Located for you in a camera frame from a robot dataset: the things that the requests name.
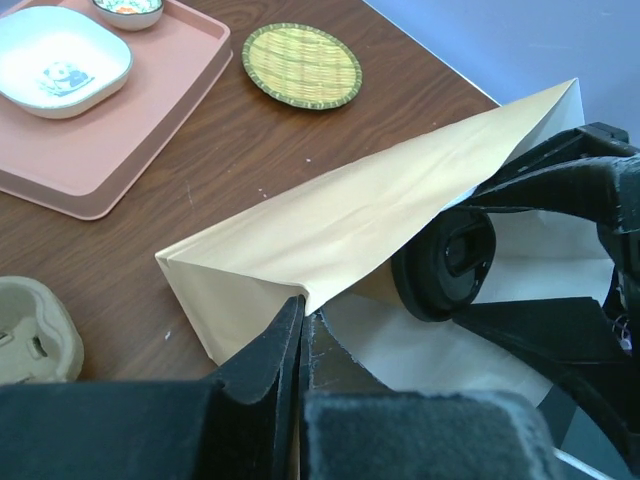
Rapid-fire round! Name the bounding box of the cream square plate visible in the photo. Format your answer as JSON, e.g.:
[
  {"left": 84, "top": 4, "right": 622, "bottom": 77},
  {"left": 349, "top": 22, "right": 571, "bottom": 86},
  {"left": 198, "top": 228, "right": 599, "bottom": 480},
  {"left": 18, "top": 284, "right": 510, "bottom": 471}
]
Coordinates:
[{"left": 1, "top": 6, "right": 133, "bottom": 119}]

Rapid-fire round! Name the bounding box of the pink serving tray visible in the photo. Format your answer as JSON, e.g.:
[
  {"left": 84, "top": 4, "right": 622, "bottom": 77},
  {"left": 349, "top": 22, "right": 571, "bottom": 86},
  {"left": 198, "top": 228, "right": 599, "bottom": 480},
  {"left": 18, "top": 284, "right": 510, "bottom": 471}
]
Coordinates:
[{"left": 1, "top": 1, "right": 233, "bottom": 220}]

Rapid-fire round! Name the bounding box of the brown paper bag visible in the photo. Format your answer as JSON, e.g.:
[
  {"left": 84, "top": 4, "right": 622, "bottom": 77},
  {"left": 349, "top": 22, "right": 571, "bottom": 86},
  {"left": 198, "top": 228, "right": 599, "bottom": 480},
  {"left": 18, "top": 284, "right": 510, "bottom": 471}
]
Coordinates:
[{"left": 156, "top": 80, "right": 584, "bottom": 404}]

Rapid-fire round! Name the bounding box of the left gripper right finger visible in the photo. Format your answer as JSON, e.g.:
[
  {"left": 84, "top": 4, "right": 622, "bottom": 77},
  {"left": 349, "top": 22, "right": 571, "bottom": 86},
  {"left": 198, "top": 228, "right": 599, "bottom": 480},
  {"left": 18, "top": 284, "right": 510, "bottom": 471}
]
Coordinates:
[{"left": 301, "top": 313, "right": 555, "bottom": 479}]

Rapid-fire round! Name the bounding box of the small floral bowl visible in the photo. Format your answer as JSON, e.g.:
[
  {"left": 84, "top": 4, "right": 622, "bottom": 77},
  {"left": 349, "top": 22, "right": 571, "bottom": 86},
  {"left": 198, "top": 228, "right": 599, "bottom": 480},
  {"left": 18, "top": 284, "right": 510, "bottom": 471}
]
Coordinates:
[{"left": 92, "top": 0, "right": 164, "bottom": 32}]

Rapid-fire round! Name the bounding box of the black coffee cup lid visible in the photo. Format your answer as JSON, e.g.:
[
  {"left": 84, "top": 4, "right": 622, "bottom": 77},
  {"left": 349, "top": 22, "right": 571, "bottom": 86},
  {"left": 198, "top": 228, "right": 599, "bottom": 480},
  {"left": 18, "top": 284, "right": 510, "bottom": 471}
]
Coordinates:
[{"left": 391, "top": 208, "right": 496, "bottom": 322}]

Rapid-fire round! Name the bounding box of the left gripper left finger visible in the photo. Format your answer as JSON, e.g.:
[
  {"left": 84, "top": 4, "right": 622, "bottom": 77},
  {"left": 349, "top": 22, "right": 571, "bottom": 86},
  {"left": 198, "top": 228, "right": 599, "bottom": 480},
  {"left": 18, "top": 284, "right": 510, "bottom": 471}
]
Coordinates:
[{"left": 1, "top": 297, "right": 304, "bottom": 479}]

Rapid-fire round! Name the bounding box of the round woven yellow coaster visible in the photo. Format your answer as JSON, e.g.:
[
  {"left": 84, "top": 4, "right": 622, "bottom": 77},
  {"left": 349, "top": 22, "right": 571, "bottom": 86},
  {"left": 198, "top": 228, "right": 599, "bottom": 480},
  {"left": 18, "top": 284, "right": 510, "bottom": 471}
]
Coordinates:
[{"left": 241, "top": 23, "right": 363, "bottom": 110}]

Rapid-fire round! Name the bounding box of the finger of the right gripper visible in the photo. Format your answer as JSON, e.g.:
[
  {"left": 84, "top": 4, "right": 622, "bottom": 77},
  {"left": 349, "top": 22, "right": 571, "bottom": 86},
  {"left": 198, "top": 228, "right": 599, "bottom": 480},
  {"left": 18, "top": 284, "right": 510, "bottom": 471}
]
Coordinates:
[
  {"left": 469, "top": 123, "right": 639, "bottom": 234},
  {"left": 453, "top": 297, "right": 639, "bottom": 460}
]

